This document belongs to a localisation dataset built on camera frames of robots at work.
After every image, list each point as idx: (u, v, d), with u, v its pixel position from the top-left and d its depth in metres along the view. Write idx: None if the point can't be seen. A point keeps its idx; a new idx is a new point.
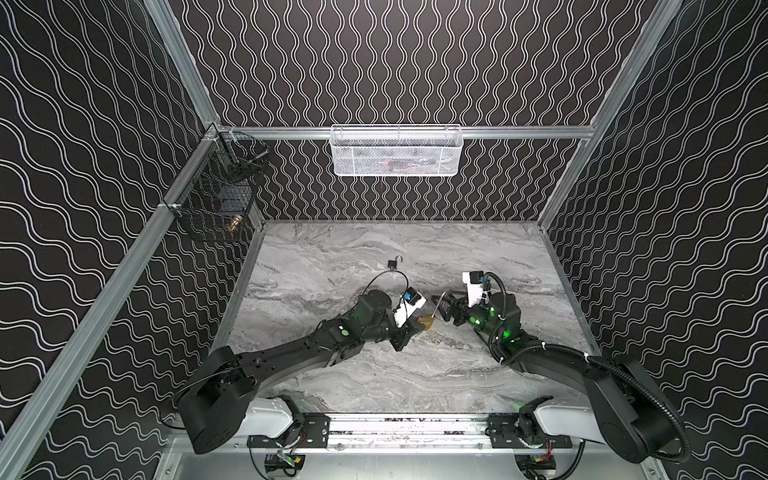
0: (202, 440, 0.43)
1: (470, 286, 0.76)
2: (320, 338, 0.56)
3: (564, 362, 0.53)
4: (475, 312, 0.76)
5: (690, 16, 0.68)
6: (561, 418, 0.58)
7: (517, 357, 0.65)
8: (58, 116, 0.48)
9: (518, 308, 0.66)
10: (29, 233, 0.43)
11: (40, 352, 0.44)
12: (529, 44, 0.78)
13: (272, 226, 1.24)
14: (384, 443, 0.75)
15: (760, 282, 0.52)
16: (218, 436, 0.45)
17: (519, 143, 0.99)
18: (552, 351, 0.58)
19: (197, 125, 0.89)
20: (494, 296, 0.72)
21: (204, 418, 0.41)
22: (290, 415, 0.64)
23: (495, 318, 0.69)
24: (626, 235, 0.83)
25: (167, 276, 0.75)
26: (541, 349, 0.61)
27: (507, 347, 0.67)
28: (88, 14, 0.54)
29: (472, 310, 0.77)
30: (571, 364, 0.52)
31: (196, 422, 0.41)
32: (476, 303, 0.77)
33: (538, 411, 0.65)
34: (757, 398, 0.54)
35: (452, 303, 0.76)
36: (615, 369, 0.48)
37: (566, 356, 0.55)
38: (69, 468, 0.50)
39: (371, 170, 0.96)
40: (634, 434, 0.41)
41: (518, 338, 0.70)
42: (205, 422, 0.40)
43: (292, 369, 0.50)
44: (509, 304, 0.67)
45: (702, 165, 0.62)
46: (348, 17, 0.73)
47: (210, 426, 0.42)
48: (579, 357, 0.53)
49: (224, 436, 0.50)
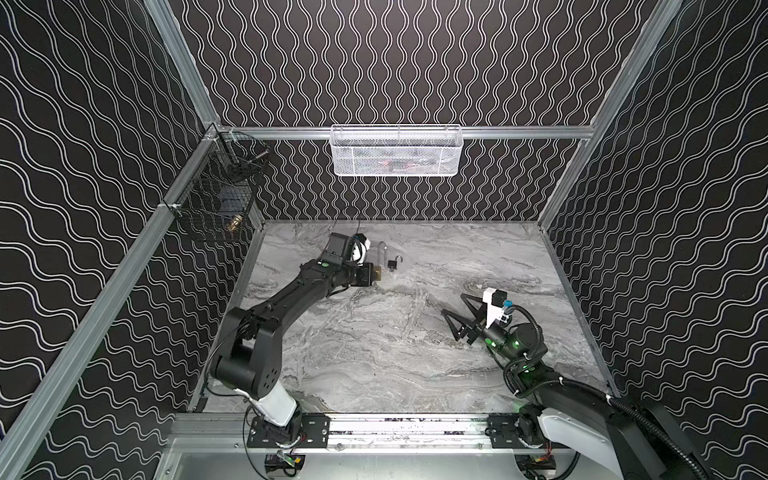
0: (261, 388, 0.47)
1: (490, 306, 0.77)
2: (308, 276, 0.60)
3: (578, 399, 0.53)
4: (490, 334, 0.71)
5: (691, 15, 0.68)
6: (566, 430, 0.58)
7: (530, 389, 0.64)
8: (57, 116, 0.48)
9: (545, 346, 0.62)
10: (29, 232, 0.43)
11: (40, 352, 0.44)
12: (529, 44, 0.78)
13: (273, 227, 1.24)
14: (385, 443, 0.75)
15: (760, 282, 0.52)
16: (269, 378, 0.49)
17: (519, 143, 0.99)
18: (570, 387, 0.57)
19: (197, 125, 0.89)
20: (520, 330, 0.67)
21: (253, 368, 0.45)
22: (292, 405, 0.64)
23: (518, 351, 0.64)
24: (626, 235, 0.83)
25: (167, 276, 0.75)
26: (558, 384, 0.59)
27: (523, 378, 0.65)
28: (88, 13, 0.54)
29: (487, 331, 0.71)
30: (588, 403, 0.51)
31: (248, 375, 0.45)
32: (495, 323, 0.72)
33: (541, 417, 0.65)
34: (757, 399, 0.54)
35: (469, 325, 0.69)
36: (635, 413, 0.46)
37: (579, 394, 0.54)
38: (69, 468, 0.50)
39: (371, 170, 0.96)
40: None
41: (535, 369, 0.67)
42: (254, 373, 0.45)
43: (301, 303, 0.55)
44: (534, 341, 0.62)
45: (702, 165, 0.62)
46: (348, 17, 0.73)
47: (262, 374, 0.46)
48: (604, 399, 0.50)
49: (274, 376, 0.50)
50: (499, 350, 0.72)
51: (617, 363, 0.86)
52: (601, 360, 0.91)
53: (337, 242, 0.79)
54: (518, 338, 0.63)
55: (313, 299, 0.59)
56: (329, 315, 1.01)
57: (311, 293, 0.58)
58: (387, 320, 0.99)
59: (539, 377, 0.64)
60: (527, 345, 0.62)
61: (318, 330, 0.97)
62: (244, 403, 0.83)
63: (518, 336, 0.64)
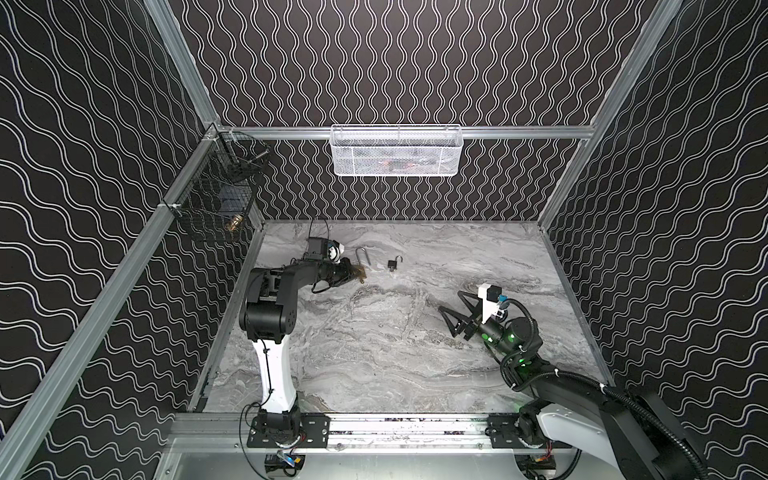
0: (286, 327, 0.55)
1: (484, 302, 0.79)
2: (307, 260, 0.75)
3: (577, 389, 0.53)
4: (487, 330, 0.72)
5: (691, 15, 0.68)
6: (566, 428, 0.58)
7: (528, 382, 0.64)
8: (58, 116, 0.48)
9: (541, 339, 0.62)
10: (29, 232, 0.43)
11: (40, 351, 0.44)
12: (529, 44, 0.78)
13: (272, 227, 1.24)
14: (385, 443, 0.75)
15: (760, 282, 0.52)
16: (291, 319, 0.57)
17: (519, 143, 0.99)
18: (566, 379, 0.57)
19: (197, 125, 0.89)
20: (516, 323, 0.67)
21: (277, 310, 0.56)
22: (292, 397, 0.66)
23: (514, 345, 0.65)
24: (626, 235, 0.83)
25: (167, 276, 0.75)
26: (554, 375, 0.60)
27: (520, 372, 0.65)
28: (88, 13, 0.54)
29: (484, 326, 0.72)
30: (585, 394, 0.51)
31: (273, 318, 0.56)
32: (491, 319, 0.72)
33: (541, 414, 0.65)
34: (757, 398, 0.54)
35: (465, 321, 0.70)
36: (631, 403, 0.47)
37: (578, 385, 0.54)
38: (69, 468, 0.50)
39: (371, 170, 0.96)
40: (654, 473, 0.40)
41: (531, 363, 0.68)
42: (279, 316, 0.56)
43: (307, 274, 0.69)
44: (529, 333, 0.63)
45: (702, 165, 0.62)
46: (348, 18, 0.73)
47: (286, 313, 0.56)
48: (597, 390, 0.51)
49: (292, 319, 0.58)
50: (494, 345, 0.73)
51: (617, 363, 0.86)
52: (601, 360, 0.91)
53: (317, 244, 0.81)
54: (514, 331, 0.64)
55: (311, 279, 0.72)
56: (329, 315, 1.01)
57: (312, 269, 0.72)
58: (387, 320, 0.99)
59: (535, 370, 0.64)
60: (522, 338, 0.62)
61: (318, 330, 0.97)
62: (244, 403, 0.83)
63: (513, 330, 0.64)
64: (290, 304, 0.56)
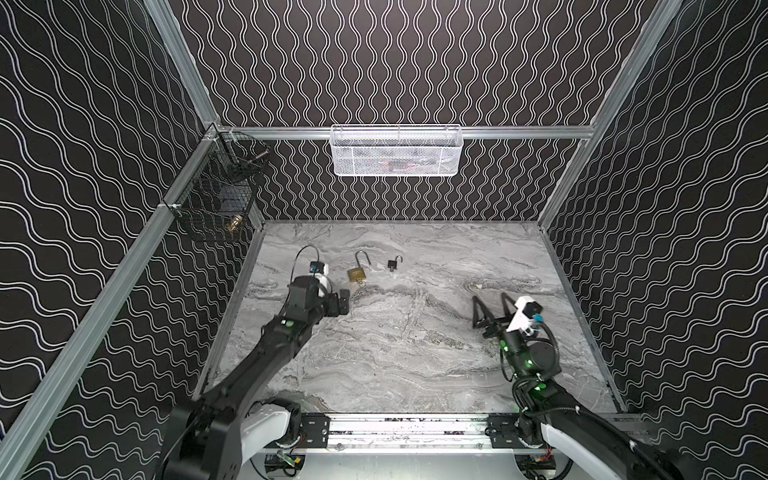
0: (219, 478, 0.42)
1: (519, 313, 0.76)
2: (271, 341, 0.56)
3: (596, 435, 0.52)
4: (510, 340, 0.69)
5: (692, 14, 0.67)
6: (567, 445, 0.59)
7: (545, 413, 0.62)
8: (58, 116, 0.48)
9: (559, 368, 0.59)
10: (29, 232, 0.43)
11: (40, 352, 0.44)
12: (529, 44, 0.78)
13: (272, 226, 1.24)
14: (384, 443, 0.75)
15: (760, 282, 0.52)
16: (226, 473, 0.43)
17: (519, 143, 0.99)
18: (587, 419, 0.55)
19: (197, 125, 0.89)
20: (536, 350, 0.61)
21: (206, 459, 0.39)
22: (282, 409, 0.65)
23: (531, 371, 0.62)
24: (626, 235, 0.83)
25: (167, 276, 0.75)
26: (573, 412, 0.57)
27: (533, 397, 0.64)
28: (88, 13, 0.54)
29: (506, 335, 0.70)
30: (609, 445, 0.50)
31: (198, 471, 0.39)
32: (516, 331, 0.69)
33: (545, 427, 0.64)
34: (757, 398, 0.54)
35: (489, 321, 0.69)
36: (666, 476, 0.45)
37: (600, 430, 0.52)
38: (68, 468, 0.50)
39: (371, 170, 0.96)
40: None
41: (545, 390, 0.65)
42: (208, 462, 0.39)
43: (261, 381, 0.51)
44: (549, 360, 0.60)
45: (702, 165, 0.62)
46: (348, 18, 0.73)
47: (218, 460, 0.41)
48: (625, 442, 0.49)
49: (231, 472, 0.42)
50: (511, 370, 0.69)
51: (617, 363, 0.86)
52: (601, 360, 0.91)
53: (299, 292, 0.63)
54: (533, 358, 0.61)
55: (267, 382, 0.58)
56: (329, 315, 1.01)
57: (274, 364, 0.54)
58: (387, 320, 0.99)
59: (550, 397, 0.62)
60: (542, 365, 0.59)
61: (318, 330, 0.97)
62: None
63: (532, 356, 0.61)
64: (228, 450, 0.43)
